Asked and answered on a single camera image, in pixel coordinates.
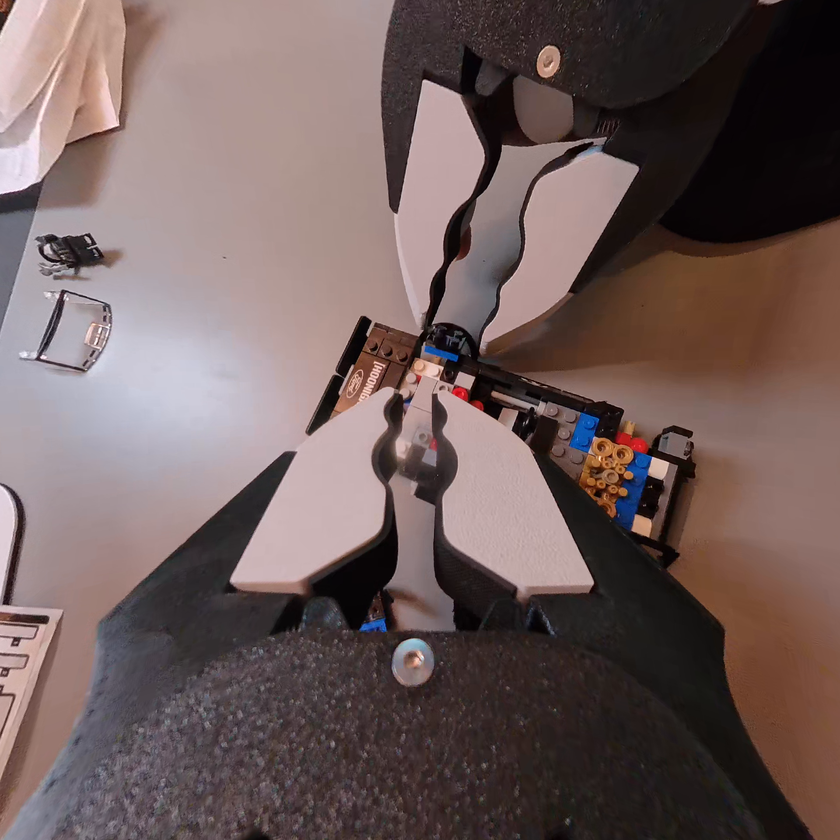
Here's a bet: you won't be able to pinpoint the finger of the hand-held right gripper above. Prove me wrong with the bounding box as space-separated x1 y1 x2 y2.
479 138 642 357
392 79 503 329

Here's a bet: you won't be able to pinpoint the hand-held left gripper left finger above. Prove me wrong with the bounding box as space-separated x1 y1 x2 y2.
230 387 400 598

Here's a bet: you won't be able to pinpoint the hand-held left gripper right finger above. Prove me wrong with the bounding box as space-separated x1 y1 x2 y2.
432 390 596 603

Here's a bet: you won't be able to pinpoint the partly built lego car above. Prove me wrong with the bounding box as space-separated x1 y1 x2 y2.
305 315 697 568

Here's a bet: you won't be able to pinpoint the transparent lego windshield piece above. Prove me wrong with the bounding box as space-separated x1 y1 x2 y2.
18 289 114 374

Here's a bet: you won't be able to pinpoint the black lego panel piece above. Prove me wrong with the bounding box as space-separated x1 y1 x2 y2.
34 231 106 277

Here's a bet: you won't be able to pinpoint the book stand with white base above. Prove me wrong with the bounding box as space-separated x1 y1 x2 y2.
0 482 24 605

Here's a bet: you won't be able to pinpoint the black and white sticker sheet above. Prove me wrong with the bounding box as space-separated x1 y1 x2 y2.
0 607 64 778

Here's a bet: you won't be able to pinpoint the white paper sheets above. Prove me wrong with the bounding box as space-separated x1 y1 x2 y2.
0 0 127 196

